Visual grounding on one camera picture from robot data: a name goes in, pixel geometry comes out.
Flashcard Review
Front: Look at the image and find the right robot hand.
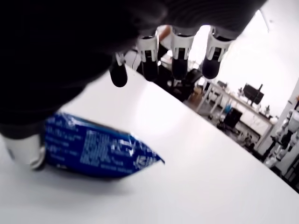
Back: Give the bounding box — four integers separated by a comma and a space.
0, 0, 269, 170

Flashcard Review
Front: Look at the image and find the blue Oreo cookie packet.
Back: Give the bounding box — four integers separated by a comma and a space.
44, 112, 165, 178

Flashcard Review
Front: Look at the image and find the brown cardboard box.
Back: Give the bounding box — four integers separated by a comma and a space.
188, 88, 203, 105

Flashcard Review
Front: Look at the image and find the black swivel chair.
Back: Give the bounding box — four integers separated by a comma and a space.
223, 108, 243, 130

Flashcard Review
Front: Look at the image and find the black computer monitor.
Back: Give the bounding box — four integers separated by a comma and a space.
242, 83, 265, 105

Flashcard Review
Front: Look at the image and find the white workbench desk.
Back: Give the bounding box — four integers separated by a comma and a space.
203, 81, 278, 150

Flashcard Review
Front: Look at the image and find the white humanoid robot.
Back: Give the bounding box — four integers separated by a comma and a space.
265, 108, 299, 168

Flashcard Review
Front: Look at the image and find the black metal-frame chair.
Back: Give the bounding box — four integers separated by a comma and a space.
168, 69, 203, 94

